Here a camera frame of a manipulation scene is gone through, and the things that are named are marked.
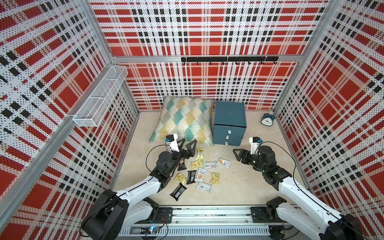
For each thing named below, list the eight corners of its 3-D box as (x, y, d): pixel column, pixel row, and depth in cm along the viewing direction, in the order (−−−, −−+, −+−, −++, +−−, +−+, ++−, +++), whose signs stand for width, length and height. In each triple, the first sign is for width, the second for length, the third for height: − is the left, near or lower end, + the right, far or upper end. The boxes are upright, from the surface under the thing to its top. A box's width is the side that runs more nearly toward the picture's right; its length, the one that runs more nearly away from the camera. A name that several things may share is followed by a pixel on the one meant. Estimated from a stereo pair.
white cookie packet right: (216, 164, 94) (216, 162, 92) (218, 158, 96) (218, 156, 95) (229, 169, 91) (230, 167, 90) (231, 163, 94) (232, 161, 92)
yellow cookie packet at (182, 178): (174, 178, 88) (174, 177, 86) (179, 172, 90) (178, 171, 88) (184, 185, 85) (184, 184, 83) (188, 179, 87) (188, 178, 86)
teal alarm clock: (260, 124, 115) (263, 117, 108) (261, 120, 118) (265, 112, 111) (270, 127, 113) (274, 120, 106) (271, 123, 116) (275, 115, 109)
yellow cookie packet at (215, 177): (210, 184, 85) (211, 183, 83) (210, 174, 90) (210, 172, 87) (219, 184, 85) (220, 183, 83) (218, 173, 89) (219, 172, 87)
